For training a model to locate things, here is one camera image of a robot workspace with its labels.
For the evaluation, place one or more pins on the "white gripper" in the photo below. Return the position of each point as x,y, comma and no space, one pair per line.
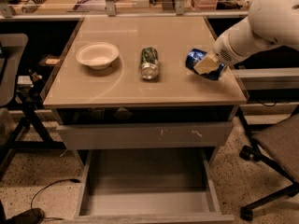
223,51

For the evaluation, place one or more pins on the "blue pepsi can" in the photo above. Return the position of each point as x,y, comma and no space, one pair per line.
195,56

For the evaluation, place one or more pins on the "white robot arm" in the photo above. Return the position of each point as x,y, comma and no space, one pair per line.
270,24

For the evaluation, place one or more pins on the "closed grey top drawer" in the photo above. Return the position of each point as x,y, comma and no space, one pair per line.
145,135

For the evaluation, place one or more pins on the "open grey middle drawer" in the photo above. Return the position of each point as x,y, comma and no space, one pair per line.
149,186

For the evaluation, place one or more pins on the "grey office chair right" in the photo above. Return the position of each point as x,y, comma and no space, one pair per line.
278,147

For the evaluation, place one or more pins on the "white paper bowl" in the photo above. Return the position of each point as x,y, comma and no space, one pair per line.
97,56

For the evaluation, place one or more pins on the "dark chair left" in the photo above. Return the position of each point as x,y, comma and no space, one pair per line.
12,48

